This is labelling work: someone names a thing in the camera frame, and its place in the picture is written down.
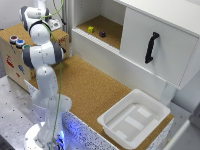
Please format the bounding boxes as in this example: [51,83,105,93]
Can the white cabinet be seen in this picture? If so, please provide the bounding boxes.
[71,0,200,105]

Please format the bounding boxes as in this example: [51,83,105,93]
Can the red button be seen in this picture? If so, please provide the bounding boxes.
[9,35,19,44]

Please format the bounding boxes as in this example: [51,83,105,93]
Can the white sliding door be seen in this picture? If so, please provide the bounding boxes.
[119,6,200,90]

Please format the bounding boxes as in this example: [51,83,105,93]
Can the black drawer handle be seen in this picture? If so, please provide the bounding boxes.
[61,46,68,55]

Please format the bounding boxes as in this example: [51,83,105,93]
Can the wooden drawer box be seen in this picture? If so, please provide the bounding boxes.
[0,22,71,93]

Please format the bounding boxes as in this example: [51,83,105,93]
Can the white plastic box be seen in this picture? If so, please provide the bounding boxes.
[96,88,172,150]

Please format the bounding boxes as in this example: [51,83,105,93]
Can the black door handle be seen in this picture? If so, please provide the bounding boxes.
[144,31,161,65]

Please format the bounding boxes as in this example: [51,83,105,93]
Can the green cable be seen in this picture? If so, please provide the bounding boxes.
[41,0,66,150]

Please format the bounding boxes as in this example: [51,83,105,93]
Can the purple block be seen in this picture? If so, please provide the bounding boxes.
[98,30,107,38]

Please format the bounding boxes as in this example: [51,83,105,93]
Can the green button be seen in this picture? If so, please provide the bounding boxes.
[22,44,31,51]

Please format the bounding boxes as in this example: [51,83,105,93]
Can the yellow block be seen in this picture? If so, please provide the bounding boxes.
[87,26,95,34]

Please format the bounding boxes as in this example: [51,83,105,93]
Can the blue button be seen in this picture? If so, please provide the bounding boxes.
[15,39,26,48]

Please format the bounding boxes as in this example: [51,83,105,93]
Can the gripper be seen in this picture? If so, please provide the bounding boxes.
[49,18,63,31]

